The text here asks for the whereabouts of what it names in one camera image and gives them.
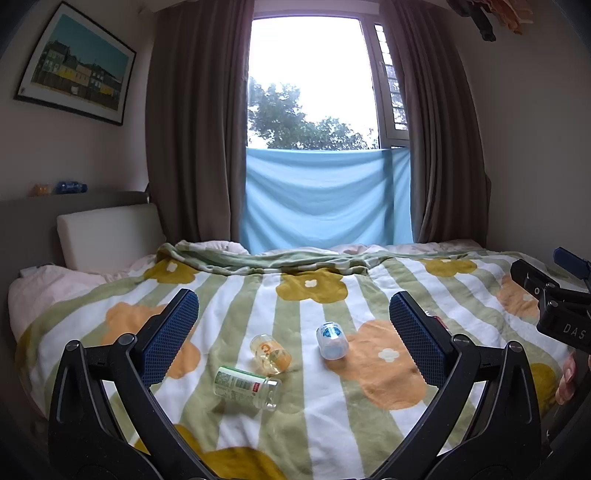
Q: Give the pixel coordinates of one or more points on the floral striped blanket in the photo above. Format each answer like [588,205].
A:
[300,415]

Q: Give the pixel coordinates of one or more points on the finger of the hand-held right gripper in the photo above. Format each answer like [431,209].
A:
[572,264]
[531,278]

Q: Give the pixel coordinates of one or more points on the grey headboard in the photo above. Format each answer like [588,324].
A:
[27,221]

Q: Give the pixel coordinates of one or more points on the white cushion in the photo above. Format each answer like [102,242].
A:
[111,233]

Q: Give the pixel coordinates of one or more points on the yellow clear plastic cup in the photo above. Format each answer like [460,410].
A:
[270,354]

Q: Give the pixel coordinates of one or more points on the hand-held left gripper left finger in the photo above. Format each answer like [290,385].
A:
[168,337]

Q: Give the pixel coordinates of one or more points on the brown curtain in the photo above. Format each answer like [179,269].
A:
[198,138]
[438,138]

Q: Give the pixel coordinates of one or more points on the tree outside window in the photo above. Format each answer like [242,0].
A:
[295,124]

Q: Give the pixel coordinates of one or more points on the person's right hand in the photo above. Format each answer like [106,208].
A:
[567,381]

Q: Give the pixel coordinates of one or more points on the blue plastic bottle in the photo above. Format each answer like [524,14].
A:
[70,187]

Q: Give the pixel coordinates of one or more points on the framed houses picture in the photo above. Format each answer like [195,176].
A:
[76,62]

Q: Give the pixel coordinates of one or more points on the green label clear bottle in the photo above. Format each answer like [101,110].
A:
[240,385]

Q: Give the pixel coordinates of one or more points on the light blue cloth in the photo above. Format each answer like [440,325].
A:
[323,198]

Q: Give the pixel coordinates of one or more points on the small orange object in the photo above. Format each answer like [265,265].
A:
[41,189]

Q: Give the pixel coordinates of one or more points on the dark hanging garment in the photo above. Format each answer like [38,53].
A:
[480,21]

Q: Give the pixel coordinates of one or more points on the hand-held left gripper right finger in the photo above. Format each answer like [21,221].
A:
[418,337]

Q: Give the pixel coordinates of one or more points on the white blue plastic cup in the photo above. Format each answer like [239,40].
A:
[331,341]

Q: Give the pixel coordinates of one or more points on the beige hanging garment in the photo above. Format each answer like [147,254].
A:
[512,14]

